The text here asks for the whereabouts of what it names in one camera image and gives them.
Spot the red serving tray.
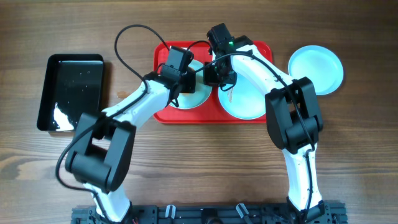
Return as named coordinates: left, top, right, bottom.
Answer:
left=153, top=40, right=273, bottom=124

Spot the light blue plate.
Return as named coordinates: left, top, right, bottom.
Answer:
left=288, top=45, right=344, bottom=95
left=170, top=60, right=212, bottom=110
left=218, top=75, right=266, bottom=120

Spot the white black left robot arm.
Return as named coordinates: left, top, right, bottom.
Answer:
left=56, top=47, right=195, bottom=223

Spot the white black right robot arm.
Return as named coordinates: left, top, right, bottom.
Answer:
left=203, top=23, right=323, bottom=220

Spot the black water tray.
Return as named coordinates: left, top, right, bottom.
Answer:
left=37, top=54, right=105, bottom=132

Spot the light blue plate back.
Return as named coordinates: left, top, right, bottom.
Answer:
left=170, top=60, right=212, bottom=110

